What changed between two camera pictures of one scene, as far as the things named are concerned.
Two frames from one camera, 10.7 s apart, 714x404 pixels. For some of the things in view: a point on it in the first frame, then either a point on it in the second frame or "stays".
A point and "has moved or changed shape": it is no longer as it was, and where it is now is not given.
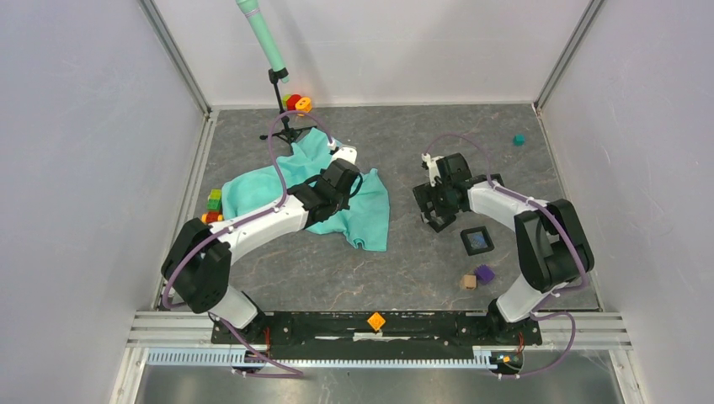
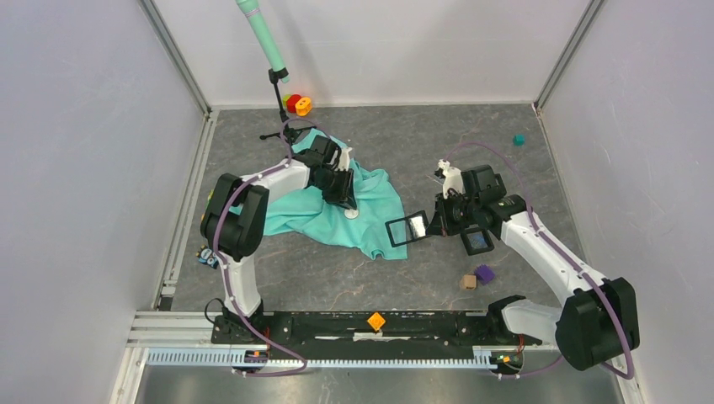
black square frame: [438, 219] has moved or changed shape
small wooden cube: [470, 281] stays
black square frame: [477, 250] stays
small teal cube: [519, 140] stays
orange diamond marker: [375, 321] stays
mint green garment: [365, 215] has moved or changed shape
